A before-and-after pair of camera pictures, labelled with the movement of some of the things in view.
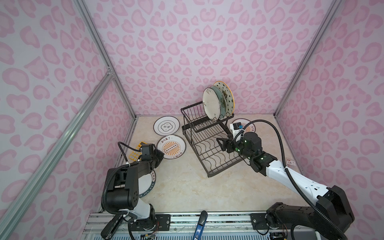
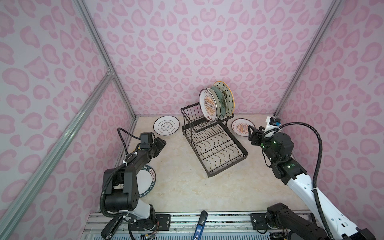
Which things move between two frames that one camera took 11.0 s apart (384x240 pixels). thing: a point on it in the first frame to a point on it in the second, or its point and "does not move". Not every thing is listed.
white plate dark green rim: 146,183 does not move
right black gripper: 230,141 to 258,134
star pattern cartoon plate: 228,95 does not move
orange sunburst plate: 172,146 to 208,105
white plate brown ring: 166,125 does not move
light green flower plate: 222,98 does not move
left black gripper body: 157,158 to 157,145
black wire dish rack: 201,133 does not move
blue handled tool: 199,229 does not move
